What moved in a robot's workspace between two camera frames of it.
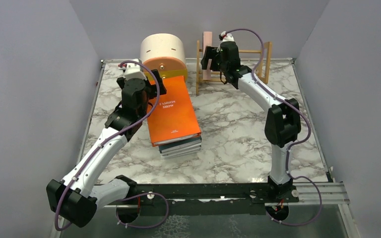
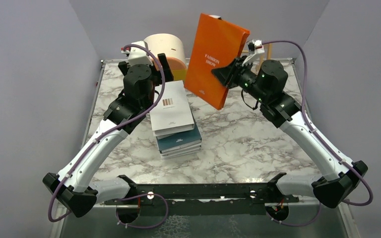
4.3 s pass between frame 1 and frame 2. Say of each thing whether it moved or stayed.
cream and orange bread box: stayed
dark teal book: stayed
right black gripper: moved
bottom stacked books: stayed
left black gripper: moved
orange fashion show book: moved
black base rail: stayed
